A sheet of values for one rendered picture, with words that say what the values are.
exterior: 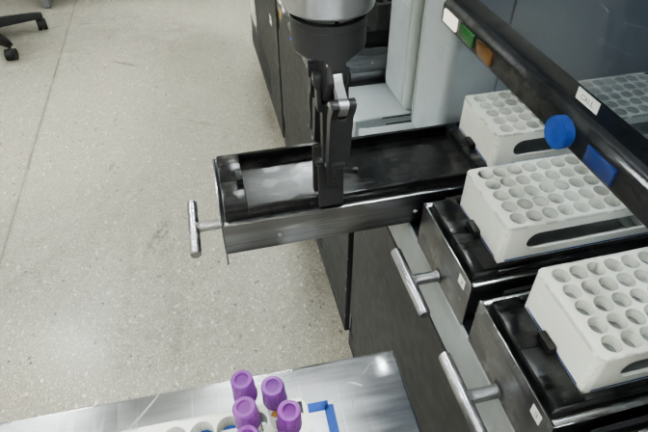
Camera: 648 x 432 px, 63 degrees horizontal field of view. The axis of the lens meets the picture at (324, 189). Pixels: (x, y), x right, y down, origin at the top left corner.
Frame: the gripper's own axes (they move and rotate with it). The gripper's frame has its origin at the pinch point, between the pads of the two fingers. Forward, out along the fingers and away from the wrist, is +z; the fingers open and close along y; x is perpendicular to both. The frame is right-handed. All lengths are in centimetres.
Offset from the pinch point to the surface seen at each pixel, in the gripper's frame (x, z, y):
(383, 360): 0.9, 2.4, -24.1
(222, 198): 12.8, 2.6, 1.6
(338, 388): 5.5, 2.4, -25.8
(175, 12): 25, 83, 268
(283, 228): 6.0, 5.6, -2.2
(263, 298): 6, 84, 50
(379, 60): -19.6, 6.2, 38.0
